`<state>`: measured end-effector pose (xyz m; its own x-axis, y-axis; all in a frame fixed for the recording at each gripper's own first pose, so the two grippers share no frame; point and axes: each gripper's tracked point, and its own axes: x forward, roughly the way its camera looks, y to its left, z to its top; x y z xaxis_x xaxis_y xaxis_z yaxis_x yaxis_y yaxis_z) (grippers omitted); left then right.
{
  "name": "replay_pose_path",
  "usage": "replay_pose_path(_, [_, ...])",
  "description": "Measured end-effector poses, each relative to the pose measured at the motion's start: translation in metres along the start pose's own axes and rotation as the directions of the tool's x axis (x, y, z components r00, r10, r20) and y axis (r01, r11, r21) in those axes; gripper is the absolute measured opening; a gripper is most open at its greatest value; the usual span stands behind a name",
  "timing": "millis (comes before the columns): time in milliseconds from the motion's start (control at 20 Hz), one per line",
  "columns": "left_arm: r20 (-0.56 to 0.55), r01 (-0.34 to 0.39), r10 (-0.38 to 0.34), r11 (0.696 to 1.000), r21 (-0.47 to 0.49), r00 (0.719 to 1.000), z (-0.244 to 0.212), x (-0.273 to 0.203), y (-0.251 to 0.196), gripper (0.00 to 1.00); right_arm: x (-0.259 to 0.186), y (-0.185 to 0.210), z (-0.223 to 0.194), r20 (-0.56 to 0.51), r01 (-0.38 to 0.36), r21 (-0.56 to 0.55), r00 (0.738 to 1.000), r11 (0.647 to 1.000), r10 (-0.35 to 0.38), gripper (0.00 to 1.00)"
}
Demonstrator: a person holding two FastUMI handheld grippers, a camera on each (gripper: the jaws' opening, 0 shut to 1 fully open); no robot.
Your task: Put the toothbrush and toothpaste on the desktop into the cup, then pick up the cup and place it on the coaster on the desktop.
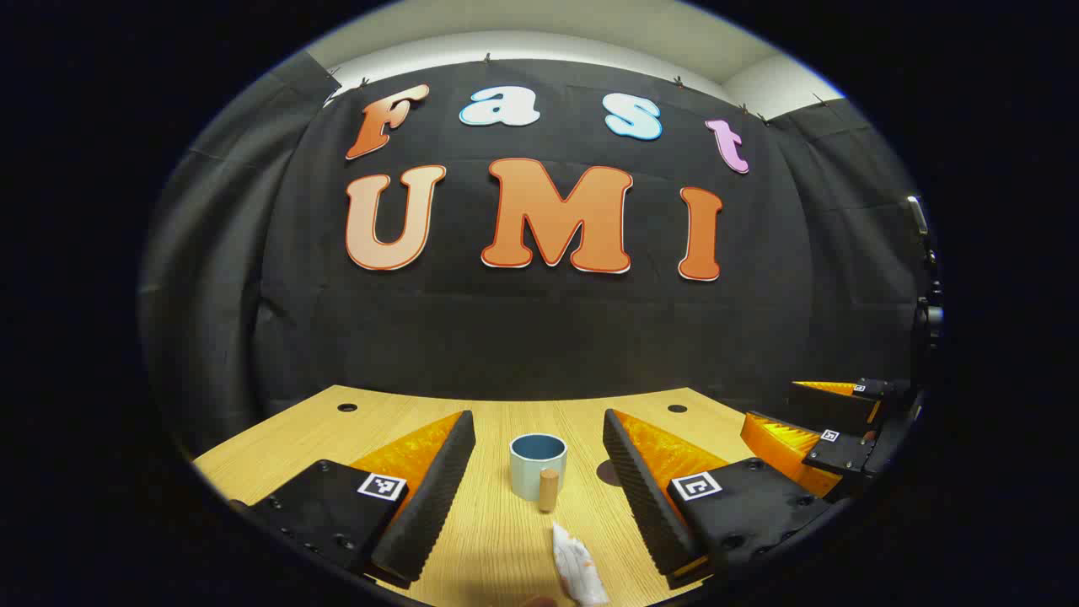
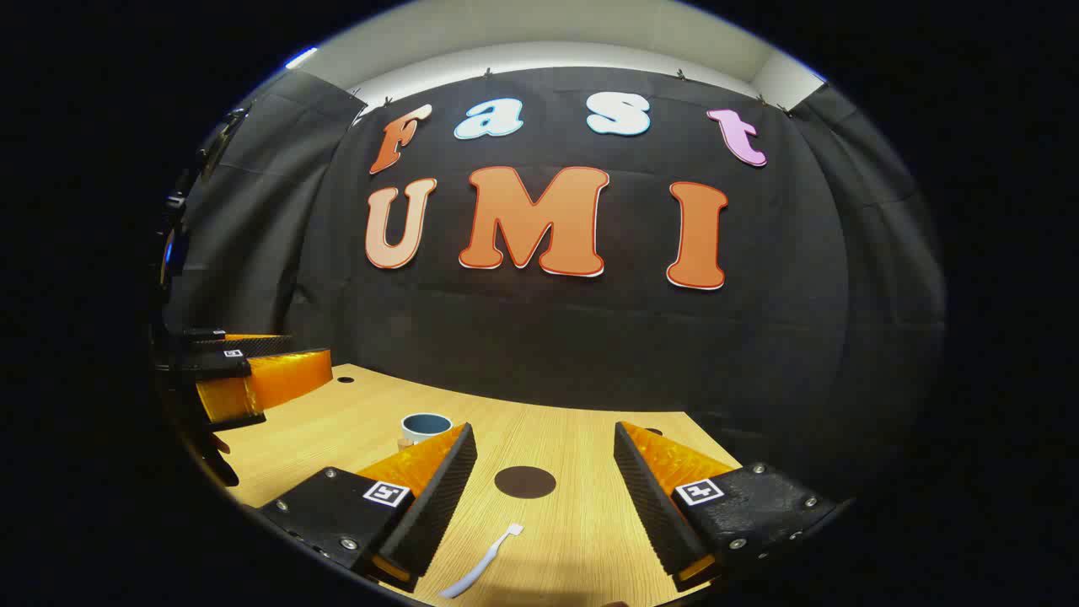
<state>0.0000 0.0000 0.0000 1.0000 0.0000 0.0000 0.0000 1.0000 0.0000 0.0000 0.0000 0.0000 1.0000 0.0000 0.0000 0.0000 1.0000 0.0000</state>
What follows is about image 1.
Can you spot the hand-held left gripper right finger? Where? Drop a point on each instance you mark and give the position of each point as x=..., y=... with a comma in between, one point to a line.
x=645, y=506

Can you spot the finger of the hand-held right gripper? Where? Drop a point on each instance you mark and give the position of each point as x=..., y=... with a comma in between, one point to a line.
x=784, y=447
x=834, y=406

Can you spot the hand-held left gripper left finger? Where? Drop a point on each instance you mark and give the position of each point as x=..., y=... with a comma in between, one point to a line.
x=430, y=506

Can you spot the dark brown round coaster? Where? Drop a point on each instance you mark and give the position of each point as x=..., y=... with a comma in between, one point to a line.
x=609, y=474

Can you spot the white toothpaste tube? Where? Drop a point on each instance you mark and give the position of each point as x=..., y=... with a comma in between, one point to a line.
x=577, y=569

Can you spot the light wooden desktop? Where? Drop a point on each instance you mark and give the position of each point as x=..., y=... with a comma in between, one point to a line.
x=506, y=539

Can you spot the black backdrop cloth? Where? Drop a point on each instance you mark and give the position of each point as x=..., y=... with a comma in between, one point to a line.
x=548, y=337

